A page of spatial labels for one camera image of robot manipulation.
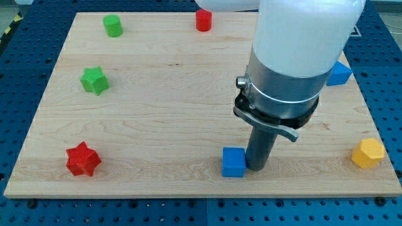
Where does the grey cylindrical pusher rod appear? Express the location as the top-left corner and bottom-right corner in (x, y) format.
(245, 127), (277, 171)

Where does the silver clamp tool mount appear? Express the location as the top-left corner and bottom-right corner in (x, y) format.
(234, 50), (332, 142)

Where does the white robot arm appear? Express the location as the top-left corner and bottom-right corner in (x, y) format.
(197, 0), (365, 171)

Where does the blue triangle block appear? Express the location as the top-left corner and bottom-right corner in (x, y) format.
(326, 62), (352, 86)

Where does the yellow hexagon block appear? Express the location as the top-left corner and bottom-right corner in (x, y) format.
(351, 138), (385, 169)

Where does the blue cube block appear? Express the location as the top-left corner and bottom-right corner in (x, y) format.
(222, 147), (246, 178)

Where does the red cylinder block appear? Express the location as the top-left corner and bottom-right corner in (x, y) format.
(195, 9), (212, 32)

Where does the wooden board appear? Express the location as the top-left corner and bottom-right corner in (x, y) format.
(4, 13), (401, 199)

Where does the green star block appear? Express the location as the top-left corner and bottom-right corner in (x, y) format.
(80, 66), (110, 96)

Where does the red star block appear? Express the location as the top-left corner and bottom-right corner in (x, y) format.
(66, 141), (102, 176)

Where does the green cylinder block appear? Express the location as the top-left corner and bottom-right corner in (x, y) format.
(102, 14), (123, 38)

